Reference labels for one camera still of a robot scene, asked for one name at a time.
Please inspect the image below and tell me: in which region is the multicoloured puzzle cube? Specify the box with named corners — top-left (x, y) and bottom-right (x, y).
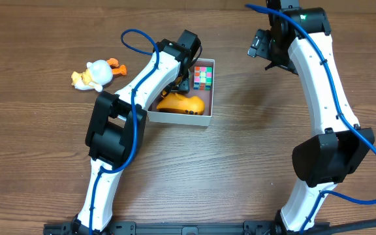
top-left (193, 67), bottom-right (213, 91)

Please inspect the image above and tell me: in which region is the orange plush dog toy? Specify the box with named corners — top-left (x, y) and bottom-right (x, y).
top-left (156, 93), bottom-right (205, 116)

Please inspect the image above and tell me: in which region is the white cardboard box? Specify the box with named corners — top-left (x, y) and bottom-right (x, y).
top-left (148, 58), bottom-right (215, 127)

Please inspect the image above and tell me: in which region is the white plush duck toy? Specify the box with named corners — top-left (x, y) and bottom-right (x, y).
top-left (71, 58), bottom-right (127, 93)

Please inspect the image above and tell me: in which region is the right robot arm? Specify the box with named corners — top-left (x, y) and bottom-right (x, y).
top-left (248, 1), bottom-right (375, 234)

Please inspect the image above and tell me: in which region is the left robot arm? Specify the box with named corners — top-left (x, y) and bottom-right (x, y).
top-left (71, 30), bottom-right (202, 234)

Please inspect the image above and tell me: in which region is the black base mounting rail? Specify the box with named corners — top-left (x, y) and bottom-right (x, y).
top-left (42, 220), bottom-right (331, 235)

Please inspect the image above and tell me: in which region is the thick black cable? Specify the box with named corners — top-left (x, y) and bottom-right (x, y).
top-left (308, 215), bottom-right (376, 235)

